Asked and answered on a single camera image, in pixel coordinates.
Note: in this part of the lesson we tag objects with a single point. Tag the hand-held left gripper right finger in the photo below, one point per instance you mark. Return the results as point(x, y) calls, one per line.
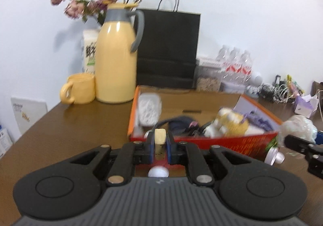
point(168, 147)

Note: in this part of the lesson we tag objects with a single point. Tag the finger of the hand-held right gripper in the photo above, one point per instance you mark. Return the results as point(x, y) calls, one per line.
point(320, 137)
point(300, 144)

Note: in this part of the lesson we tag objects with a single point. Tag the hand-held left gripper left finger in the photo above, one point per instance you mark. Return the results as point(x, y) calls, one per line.
point(151, 147)

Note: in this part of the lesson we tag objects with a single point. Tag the cream block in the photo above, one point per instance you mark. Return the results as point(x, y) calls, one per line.
point(160, 137)

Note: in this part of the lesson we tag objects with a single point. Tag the clear plastic bag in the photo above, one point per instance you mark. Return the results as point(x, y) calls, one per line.
point(297, 127)

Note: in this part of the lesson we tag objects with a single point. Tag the white bottle cap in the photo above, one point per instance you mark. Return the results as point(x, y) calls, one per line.
point(275, 155)

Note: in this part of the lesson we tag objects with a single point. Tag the orange cardboard box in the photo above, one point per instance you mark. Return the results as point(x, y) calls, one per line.
point(239, 144)

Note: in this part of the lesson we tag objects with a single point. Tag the white round puck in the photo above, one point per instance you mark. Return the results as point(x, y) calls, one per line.
point(158, 171)

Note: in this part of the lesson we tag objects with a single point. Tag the dark blue pouch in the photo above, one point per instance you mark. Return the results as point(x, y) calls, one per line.
point(180, 125)

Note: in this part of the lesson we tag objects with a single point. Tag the purple tissue pack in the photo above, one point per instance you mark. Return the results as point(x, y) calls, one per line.
point(305, 106)

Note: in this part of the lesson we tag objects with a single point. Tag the translucent plastic container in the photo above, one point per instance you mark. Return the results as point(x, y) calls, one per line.
point(149, 110)

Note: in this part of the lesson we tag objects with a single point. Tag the purple knit pouch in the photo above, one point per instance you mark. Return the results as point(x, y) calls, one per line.
point(260, 122)

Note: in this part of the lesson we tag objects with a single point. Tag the dark brown box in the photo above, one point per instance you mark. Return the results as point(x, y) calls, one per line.
point(318, 87)

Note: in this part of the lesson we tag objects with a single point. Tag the yellow snack packet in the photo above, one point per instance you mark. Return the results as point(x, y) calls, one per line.
point(294, 84)

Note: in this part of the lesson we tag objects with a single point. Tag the yellow white plush toy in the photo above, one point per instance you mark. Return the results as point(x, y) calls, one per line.
point(227, 125)

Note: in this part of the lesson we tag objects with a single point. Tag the clear jar of seeds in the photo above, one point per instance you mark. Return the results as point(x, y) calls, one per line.
point(208, 82)

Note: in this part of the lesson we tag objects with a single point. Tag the white robot speaker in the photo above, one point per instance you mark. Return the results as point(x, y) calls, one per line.
point(256, 78)

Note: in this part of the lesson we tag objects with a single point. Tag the printed tin box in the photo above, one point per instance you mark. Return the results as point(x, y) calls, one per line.
point(232, 87)

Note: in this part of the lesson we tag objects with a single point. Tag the yellow mug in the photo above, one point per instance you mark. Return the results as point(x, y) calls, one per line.
point(80, 89)

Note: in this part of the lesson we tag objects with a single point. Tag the yellow thermos jug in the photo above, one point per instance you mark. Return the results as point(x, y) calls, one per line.
point(113, 64)

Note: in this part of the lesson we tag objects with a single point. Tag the clear water bottle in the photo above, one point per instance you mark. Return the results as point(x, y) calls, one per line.
point(246, 67)
point(233, 64)
point(222, 54)

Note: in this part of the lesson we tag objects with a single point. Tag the white flat box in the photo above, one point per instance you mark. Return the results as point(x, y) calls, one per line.
point(209, 61)

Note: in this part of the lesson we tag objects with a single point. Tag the black paper bag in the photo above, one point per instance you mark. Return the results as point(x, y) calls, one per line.
point(169, 47)

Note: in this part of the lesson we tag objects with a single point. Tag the white carton green print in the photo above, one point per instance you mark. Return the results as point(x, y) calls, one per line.
point(89, 49)

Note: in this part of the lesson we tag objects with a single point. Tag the blue white box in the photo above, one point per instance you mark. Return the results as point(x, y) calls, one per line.
point(5, 140)

